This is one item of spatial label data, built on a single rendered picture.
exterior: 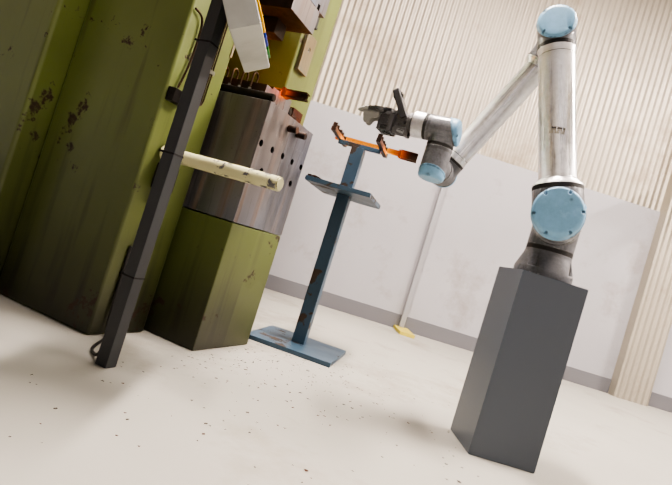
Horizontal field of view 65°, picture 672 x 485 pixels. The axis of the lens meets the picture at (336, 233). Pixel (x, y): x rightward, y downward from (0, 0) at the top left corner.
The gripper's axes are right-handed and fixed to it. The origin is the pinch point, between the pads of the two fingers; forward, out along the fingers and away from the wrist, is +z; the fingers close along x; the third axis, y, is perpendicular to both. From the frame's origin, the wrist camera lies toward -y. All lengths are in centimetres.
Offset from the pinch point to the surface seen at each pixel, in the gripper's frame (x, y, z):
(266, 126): -14.1, 17.3, 27.0
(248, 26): -68, 6, 6
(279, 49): 23, -25, 56
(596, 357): 331, 74, -132
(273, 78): 23, -12, 54
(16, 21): -54, 10, 108
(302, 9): -5.2, -30.7, 33.0
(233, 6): -71, 2, 10
